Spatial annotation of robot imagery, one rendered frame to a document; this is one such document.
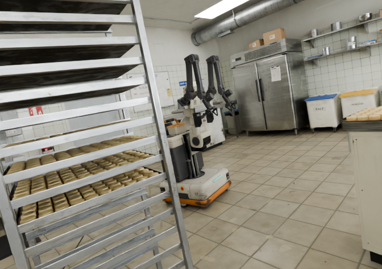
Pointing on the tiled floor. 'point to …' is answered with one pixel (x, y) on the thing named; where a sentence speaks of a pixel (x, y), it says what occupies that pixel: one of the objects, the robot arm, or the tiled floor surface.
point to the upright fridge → (271, 87)
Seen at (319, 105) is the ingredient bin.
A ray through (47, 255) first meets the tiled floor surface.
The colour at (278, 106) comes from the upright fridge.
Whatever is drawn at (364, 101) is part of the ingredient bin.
